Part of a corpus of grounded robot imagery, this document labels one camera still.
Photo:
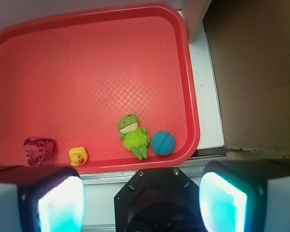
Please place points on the yellow rubber duck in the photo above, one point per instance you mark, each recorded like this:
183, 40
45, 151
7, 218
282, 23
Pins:
78, 156

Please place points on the crumpled maroon paper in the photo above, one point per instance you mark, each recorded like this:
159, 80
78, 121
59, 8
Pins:
38, 150

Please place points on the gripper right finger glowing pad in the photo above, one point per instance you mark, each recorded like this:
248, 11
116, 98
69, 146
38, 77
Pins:
246, 195

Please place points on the green plush frog toy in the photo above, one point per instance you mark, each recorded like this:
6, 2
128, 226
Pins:
134, 137

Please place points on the brown cardboard box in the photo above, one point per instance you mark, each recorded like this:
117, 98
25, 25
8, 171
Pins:
249, 42

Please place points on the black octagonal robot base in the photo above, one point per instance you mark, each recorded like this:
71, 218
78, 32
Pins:
158, 200

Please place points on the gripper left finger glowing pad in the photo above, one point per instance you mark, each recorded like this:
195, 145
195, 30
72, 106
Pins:
41, 199

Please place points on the red plastic tray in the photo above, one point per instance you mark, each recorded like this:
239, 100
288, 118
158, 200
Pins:
72, 77

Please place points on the blue textured ball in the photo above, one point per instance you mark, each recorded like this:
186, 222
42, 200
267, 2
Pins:
163, 143

